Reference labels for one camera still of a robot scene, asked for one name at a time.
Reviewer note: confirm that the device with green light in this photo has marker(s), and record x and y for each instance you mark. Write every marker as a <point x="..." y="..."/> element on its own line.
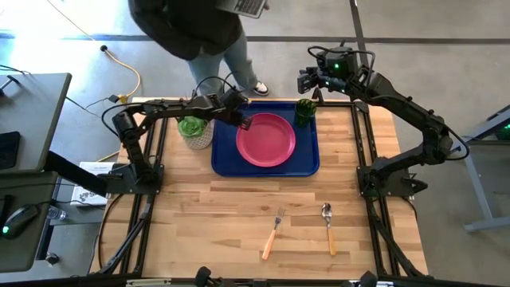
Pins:
<point x="504" y="131"/>

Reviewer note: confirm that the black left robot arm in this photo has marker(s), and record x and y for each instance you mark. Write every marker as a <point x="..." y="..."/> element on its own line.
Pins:
<point x="131" y="131"/>

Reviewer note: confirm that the black desk clamp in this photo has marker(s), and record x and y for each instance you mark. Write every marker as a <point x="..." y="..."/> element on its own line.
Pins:
<point x="8" y="81"/>

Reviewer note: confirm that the grey laptop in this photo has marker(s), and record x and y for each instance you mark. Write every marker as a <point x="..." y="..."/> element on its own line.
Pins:
<point x="247" y="6"/>

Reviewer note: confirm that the black rounded device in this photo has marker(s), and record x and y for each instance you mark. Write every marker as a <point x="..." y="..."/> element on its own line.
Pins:
<point x="367" y="279"/>
<point x="203" y="276"/>

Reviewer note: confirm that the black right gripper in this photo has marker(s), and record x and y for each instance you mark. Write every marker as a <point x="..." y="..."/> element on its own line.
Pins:
<point x="338" y="73"/>

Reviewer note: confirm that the pink plastic plate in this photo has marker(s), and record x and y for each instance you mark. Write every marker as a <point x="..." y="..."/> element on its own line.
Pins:
<point x="267" y="139"/>

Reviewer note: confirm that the white printed box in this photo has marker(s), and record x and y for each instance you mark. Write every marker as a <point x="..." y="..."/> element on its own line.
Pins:
<point x="89" y="191"/>

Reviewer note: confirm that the clear water bottle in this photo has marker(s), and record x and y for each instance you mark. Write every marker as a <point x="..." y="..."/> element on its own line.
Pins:
<point x="56" y="214"/>

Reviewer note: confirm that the grey desk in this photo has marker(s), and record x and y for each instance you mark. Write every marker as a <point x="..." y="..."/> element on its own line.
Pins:
<point x="32" y="111"/>

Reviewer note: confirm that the blue plastic tray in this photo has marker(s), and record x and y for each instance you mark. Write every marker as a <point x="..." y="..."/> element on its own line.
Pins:
<point x="227" y="159"/>

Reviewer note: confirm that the black aluminium table frame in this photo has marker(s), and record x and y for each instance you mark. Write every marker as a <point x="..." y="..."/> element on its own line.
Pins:
<point x="338" y="104"/>

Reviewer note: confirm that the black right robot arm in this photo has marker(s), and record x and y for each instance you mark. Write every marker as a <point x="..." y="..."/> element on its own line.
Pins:
<point x="398" y="99"/>

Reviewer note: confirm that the silver metal bracket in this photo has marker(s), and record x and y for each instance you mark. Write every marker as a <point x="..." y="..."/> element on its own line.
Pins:
<point x="384" y="284"/>
<point x="147" y="282"/>

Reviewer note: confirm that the succulent in patterned pot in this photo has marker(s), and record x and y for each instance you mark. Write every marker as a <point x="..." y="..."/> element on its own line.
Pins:
<point x="193" y="127"/>

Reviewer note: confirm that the green ribbed cup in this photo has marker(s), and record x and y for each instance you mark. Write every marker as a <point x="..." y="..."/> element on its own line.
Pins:
<point x="304" y="111"/>

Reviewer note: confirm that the grey metal table leg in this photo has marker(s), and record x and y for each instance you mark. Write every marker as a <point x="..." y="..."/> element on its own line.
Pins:
<point x="480" y="195"/>

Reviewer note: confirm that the person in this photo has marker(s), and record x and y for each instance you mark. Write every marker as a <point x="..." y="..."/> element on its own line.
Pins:
<point x="187" y="28"/>

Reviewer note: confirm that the black keyboard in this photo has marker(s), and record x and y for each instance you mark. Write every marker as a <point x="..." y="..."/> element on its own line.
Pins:
<point x="8" y="149"/>

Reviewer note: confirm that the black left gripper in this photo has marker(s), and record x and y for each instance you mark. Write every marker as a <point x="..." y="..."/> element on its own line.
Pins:
<point x="223" y="112"/>

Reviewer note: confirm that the black computer mouse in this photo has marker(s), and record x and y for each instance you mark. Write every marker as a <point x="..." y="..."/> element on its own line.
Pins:
<point x="18" y="221"/>

